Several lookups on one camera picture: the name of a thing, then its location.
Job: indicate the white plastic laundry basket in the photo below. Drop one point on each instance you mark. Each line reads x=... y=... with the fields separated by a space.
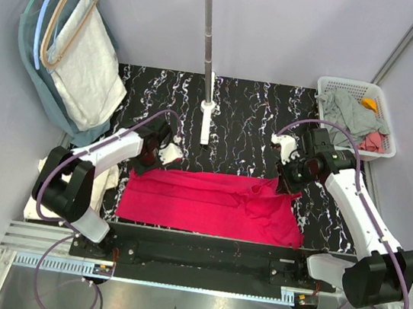
x=359 y=90

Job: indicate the aluminium frame rail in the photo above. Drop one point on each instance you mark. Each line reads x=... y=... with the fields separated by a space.
x=173 y=280

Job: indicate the teal garment on hanger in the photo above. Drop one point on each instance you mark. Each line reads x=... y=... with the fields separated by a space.
x=50 y=99

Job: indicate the white towel on hanger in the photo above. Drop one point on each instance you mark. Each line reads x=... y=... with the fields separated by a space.
x=87 y=77

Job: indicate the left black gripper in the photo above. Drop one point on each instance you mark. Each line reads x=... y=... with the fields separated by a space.
x=144 y=163

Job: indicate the blue plastic hanger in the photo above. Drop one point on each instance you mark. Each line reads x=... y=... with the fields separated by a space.
x=41 y=43

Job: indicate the salmon pink t shirt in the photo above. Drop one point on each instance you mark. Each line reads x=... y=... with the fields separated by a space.
x=373 y=142

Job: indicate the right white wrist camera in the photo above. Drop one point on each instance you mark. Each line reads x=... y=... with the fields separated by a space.
x=287 y=148

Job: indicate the orange garment in basket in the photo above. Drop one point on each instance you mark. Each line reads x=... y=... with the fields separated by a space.
x=369 y=104

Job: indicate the grey t shirt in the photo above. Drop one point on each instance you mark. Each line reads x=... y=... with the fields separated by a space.
x=342 y=109

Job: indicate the pink red t shirt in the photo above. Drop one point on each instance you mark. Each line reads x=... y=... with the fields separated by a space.
x=224 y=205

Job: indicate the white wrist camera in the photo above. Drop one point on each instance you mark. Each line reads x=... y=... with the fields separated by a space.
x=172 y=152
x=287 y=148

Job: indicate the cream folded t shirt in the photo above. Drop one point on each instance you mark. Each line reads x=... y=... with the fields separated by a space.
x=105 y=181

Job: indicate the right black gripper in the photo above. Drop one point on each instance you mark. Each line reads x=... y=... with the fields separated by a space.
x=287 y=182

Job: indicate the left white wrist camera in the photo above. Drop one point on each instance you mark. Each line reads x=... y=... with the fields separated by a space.
x=172 y=152

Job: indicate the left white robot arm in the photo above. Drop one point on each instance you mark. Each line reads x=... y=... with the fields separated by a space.
x=66 y=180

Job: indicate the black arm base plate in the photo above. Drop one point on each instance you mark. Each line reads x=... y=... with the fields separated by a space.
x=200 y=262

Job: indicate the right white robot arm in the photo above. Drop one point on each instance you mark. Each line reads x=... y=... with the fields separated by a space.
x=383 y=272

